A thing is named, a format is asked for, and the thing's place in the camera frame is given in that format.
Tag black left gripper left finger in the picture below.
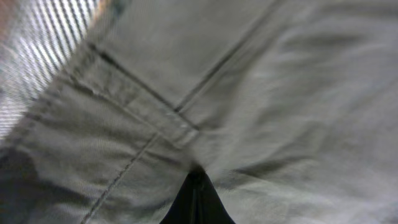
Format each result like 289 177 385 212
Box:
160 172 196 224

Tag grey shorts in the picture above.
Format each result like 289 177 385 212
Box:
1 0 397 223

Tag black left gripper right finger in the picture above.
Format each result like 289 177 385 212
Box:
195 169 235 224

